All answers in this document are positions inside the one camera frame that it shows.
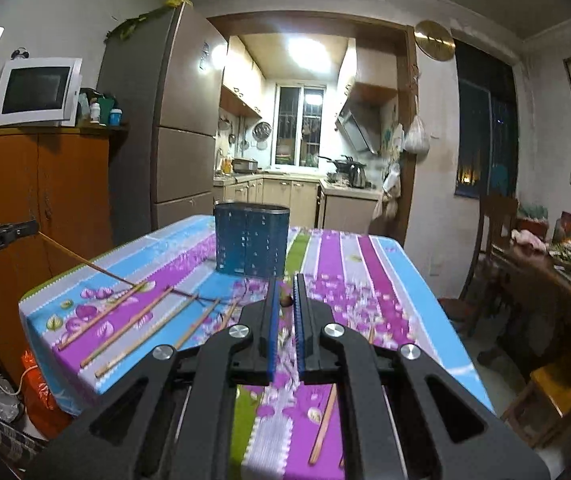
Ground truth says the wooden chopstick one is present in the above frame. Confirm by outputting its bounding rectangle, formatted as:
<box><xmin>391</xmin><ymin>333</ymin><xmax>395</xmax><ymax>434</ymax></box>
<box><xmin>38</xmin><ymin>231</ymin><xmax>136</xmax><ymax>287</ymax></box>

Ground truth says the wooden chopstick eight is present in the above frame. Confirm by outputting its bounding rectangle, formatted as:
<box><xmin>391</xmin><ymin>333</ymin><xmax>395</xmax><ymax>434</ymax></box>
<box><xmin>308</xmin><ymin>385</ymin><xmax>337</xmax><ymax>466</ymax></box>

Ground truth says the wooden chopstick four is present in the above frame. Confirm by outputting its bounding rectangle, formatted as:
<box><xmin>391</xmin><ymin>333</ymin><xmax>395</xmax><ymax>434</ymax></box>
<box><xmin>95</xmin><ymin>295</ymin><xmax>197</xmax><ymax>379</ymax></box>

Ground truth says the wooden chopstick five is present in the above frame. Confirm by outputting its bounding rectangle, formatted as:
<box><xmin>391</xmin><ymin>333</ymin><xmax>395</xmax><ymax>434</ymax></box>
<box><xmin>174</xmin><ymin>298</ymin><xmax>220</xmax><ymax>350</ymax></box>

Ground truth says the wooden chopstick six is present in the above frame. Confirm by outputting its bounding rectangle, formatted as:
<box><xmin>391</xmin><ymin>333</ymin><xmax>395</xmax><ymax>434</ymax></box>
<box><xmin>217</xmin><ymin>301</ymin><xmax>238</xmax><ymax>333</ymax></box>

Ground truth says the wooden chopstick seven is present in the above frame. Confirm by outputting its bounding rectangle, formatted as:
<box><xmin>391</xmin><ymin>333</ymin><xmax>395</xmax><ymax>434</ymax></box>
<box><xmin>280</xmin><ymin>296</ymin><xmax>293</xmax><ymax>308</ymax></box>

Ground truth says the wooden chopstick three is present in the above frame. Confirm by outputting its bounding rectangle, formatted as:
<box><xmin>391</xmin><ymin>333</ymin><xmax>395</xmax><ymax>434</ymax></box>
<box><xmin>80</xmin><ymin>287</ymin><xmax>173</xmax><ymax>368</ymax></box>

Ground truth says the wooden chopstick two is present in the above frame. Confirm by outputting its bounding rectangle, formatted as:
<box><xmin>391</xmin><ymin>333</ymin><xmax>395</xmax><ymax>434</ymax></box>
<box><xmin>57</xmin><ymin>280</ymin><xmax>147</xmax><ymax>350</ymax></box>

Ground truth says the orange wooden cabinet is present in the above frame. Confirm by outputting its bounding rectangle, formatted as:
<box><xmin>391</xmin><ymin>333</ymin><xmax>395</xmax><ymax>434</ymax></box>
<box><xmin>0</xmin><ymin>127</ymin><xmax>127</xmax><ymax>382</ymax></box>

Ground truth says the orange plastic bag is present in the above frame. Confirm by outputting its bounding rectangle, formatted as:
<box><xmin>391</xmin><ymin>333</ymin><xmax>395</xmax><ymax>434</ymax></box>
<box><xmin>21</xmin><ymin>350</ymin><xmax>73</xmax><ymax>440</ymax></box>

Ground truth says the colourful floral tablecloth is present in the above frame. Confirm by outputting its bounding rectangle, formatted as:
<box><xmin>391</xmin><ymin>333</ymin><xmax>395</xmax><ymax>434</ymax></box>
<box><xmin>19</xmin><ymin>216</ymin><xmax>487</xmax><ymax>479</ymax></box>

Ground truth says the small wooden stool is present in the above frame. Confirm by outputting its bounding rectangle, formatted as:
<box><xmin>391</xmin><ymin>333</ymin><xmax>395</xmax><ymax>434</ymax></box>
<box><xmin>500</xmin><ymin>358</ymin><xmax>571</xmax><ymax>448</ymax></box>

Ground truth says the white microwave oven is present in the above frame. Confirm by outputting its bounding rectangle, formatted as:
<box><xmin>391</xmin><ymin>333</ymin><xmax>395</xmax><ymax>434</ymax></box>
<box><xmin>0</xmin><ymin>58</ymin><xmax>83</xmax><ymax>127</ymax></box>

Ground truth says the white medicine bottle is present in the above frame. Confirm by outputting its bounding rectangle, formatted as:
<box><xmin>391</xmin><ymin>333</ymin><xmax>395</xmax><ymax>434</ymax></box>
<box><xmin>90</xmin><ymin>101</ymin><xmax>101</xmax><ymax>124</ymax></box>

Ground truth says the blue lidded jar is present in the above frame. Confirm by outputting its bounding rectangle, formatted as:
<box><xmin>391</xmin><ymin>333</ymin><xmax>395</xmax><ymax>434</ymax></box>
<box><xmin>108</xmin><ymin>107</ymin><xmax>122</xmax><ymax>127</ymax></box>

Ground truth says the dark wooden side table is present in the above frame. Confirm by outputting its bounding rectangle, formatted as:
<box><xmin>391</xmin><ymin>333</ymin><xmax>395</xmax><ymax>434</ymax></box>
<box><xmin>477</xmin><ymin>242</ymin><xmax>571</xmax><ymax>377</ymax></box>

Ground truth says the blue perforated utensil holder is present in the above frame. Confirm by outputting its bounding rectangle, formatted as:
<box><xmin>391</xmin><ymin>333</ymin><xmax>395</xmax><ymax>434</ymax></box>
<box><xmin>214</xmin><ymin>202</ymin><xmax>290</xmax><ymax>278</ymax></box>

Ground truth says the dark wooden chair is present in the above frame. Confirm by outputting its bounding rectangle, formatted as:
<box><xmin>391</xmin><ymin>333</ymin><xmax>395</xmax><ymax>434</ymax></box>
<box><xmin>438</xmin><ymin>194</ymin><xmax>519</xmax><ymax>337</ymax></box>

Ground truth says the steel electric kettle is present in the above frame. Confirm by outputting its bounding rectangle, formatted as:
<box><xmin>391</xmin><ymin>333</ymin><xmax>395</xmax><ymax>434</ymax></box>
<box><xmin>348</xmin><ymin>162</ymin><xmax>367</xmax><ymax>188</ymax></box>

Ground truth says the grey tall refrigerator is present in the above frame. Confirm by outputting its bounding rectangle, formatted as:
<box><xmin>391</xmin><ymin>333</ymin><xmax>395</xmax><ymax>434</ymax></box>
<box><xmin>97</xmin><ymin>3</ymin><xmax>228</xmax><ymax>245</ymax></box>

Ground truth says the black wok pan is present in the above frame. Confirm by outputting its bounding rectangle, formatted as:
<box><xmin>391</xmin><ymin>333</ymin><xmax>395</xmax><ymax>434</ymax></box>
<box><xmin>318</xmin><ymin>155</ymin><xmax>357</xmax><ymax>174</ymax></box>

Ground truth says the white hanging plastic bag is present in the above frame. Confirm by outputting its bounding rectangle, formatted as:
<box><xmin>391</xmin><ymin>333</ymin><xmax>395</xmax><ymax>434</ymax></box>
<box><xmin>403</xmin><ymin>115</ymin><xmax>430</xmax><ymax>156</ymax></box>

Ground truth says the steel range hood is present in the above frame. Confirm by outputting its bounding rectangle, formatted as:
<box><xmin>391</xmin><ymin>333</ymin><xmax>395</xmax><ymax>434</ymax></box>
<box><xmin>335</xmin><ymin>99</ymin><xmax>381</xmax><ymax>155</ymax></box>

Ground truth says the round gold wall clock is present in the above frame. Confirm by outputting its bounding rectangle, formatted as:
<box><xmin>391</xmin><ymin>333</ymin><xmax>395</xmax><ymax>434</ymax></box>
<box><xmin>413</xmin><ymin>20</ymin><xmax>456</xmax><ymax>62</ymax></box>

